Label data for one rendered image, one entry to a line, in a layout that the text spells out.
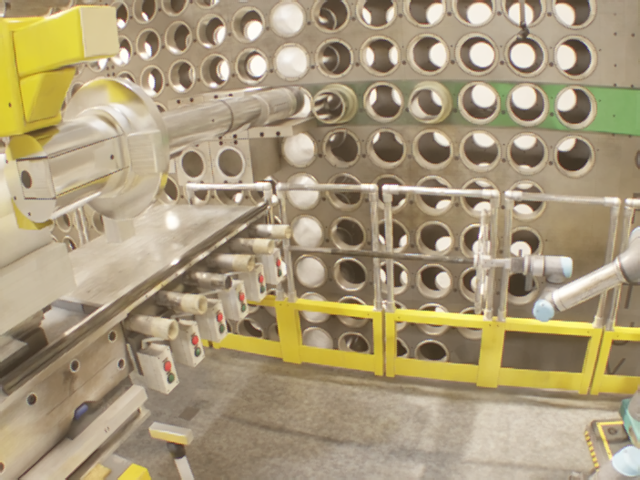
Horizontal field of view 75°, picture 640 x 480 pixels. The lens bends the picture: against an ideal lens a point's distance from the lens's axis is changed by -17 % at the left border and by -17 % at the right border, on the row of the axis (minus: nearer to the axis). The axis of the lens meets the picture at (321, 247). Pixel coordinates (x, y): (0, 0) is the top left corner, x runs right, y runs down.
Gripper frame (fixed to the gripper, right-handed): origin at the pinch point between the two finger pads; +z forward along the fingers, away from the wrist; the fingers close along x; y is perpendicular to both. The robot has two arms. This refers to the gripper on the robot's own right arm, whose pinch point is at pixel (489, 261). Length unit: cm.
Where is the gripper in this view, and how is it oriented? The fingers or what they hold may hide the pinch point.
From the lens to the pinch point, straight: 182.8
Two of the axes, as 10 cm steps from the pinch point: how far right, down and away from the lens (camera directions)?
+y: 0.5, -10.0, -0.5
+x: -3.6, 0.3, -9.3
